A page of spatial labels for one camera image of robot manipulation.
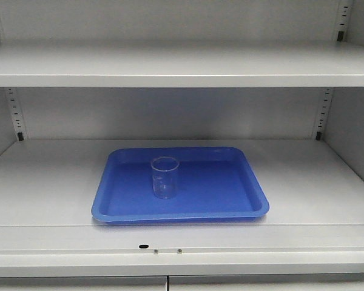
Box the blue plastic tray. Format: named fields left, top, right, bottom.
left=92, top=147, right=269, bottom=226

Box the grey upper cabinet shelf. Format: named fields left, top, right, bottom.
left=0, top=41, right=364, bottom=88

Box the grey cabinet shelf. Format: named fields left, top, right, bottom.
left=0, top=139, right=364, bottom=277
left=0, top=41, right=364, bottom=88

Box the grey lower cabinet shelf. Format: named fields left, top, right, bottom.
left=0, top=139, right=364, bottom=277

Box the clear glass beaker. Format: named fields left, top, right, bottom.
left=150, top=156, right=180, bottom=199

